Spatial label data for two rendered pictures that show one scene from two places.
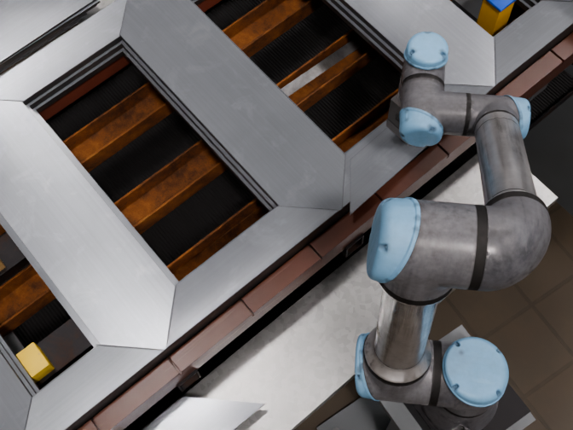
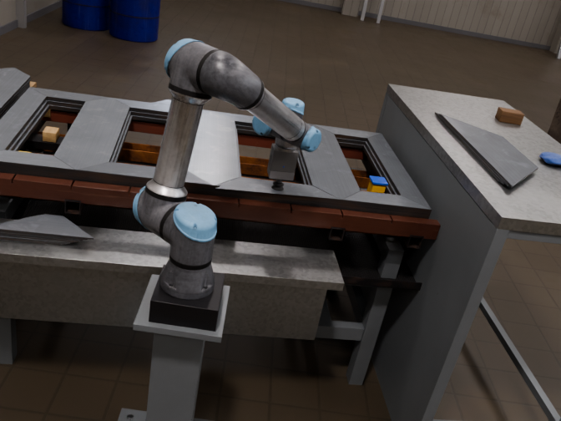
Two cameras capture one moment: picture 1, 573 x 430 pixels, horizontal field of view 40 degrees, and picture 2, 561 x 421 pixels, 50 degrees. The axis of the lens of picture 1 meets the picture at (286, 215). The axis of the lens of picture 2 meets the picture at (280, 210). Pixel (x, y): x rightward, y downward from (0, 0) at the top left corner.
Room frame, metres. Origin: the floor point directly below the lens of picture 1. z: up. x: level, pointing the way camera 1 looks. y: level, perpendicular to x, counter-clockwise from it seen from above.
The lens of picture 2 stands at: (-0.87, -1.08, 1.75)
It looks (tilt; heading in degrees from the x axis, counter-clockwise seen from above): 27 degrees down; 25
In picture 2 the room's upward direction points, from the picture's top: 11 degrees clockwise
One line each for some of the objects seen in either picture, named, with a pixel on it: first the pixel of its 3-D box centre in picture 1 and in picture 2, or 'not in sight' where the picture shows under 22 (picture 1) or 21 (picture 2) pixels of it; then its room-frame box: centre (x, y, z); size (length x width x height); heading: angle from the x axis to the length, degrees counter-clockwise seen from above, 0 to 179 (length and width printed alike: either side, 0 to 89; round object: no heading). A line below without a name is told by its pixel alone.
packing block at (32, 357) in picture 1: (33, 363); not in sight; (0.41, 0.52, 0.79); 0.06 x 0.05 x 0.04; 36
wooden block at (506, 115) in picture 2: not in sight; (509, 115); (1.87, -0.81, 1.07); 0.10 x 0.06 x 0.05; 120
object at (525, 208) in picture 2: not in sight; (501, 148); (1.52, -0.86, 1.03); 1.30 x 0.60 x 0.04; 36
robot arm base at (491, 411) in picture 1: (461, 391); (189, 269); (0.28, -0.31, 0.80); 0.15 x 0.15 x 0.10
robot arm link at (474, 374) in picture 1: (467, 375); (192, 231); (0.29, -0.30, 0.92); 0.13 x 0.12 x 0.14; 79
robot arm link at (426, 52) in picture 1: (424, 64); (290, 116); (0.81, -0.27, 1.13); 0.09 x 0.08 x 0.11; 169
